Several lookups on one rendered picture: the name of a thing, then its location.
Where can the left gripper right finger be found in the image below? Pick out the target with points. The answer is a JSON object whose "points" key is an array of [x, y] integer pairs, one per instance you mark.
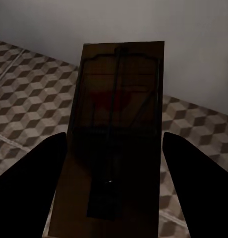
{"points": [[201, 186]]}

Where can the mousetrap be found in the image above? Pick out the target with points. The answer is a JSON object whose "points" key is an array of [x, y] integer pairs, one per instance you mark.
{"points": [[109, 185]]}

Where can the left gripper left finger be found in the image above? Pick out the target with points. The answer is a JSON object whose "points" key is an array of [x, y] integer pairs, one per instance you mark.
{"points": [[28, 187]]}

